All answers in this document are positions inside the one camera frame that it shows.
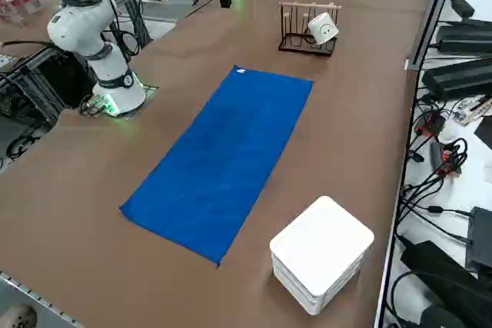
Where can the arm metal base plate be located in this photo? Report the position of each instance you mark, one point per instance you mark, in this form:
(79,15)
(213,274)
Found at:
(150,91)

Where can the long black power brick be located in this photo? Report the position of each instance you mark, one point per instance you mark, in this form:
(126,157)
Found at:
(457,78)
(465,40)

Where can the large black power adapter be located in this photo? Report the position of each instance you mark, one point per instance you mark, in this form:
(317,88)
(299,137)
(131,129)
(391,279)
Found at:
(442,278)

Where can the white smiley face cup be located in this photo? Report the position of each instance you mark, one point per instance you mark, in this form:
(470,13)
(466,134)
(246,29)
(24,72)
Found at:
(324,28)

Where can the small black power adapter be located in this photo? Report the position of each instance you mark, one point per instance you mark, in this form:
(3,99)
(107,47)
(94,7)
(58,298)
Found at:
(462,7)

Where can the silver aluminium frame post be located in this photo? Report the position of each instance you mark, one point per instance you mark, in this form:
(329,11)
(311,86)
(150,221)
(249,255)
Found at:
(431,17)

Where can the white square tray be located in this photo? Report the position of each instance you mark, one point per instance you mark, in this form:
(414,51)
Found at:
(296,285)
(323,239)
(296,293)

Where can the blue microfibre towel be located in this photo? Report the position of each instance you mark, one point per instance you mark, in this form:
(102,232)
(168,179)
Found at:
(223,159)

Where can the flat black box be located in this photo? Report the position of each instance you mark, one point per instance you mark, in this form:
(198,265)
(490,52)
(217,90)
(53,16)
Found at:
(481,239)

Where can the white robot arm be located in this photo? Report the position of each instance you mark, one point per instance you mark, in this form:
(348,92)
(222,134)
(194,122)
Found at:
(77,32)

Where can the round grey metal wheel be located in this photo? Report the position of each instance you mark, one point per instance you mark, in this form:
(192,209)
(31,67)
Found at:
(19,316)

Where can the red and black device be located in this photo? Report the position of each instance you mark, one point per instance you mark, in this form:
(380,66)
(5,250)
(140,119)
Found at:
(431,122)

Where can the black adapter with orange plugs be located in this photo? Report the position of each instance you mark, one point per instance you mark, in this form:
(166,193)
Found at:
(438,157)

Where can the colourful printed circuit board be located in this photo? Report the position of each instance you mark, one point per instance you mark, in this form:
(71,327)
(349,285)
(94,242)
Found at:
(471,107)

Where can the perforated aluminium rail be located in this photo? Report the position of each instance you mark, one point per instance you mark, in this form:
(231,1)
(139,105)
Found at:
(38,299)

